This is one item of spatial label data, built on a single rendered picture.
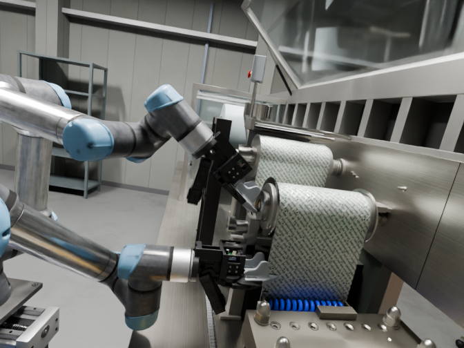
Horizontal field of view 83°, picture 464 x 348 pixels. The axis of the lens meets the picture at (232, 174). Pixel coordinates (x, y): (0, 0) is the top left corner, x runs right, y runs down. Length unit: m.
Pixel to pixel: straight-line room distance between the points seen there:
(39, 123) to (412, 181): 0.83
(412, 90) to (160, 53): 3.94
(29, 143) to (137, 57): 3.72
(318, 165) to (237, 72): 3.49
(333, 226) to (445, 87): 0.40
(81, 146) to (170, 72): 3.91
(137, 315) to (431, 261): 0.65
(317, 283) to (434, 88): 0.54
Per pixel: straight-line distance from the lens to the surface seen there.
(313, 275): 0.73
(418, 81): 0.85
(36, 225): 0.62
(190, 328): 0.81
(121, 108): 4.59
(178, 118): 0.58
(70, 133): 0.54
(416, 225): 0.76
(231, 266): 0.63
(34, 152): 0.95
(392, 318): 0.81
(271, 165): 0.83
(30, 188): 0.99
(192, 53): 4.37
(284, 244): 0.66
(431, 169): 0.75
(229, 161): 0.60
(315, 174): 0.90
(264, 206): 0.63
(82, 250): 0.67
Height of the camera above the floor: 1.45
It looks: 12 degrees down
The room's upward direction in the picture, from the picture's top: 10 degrees clockwise
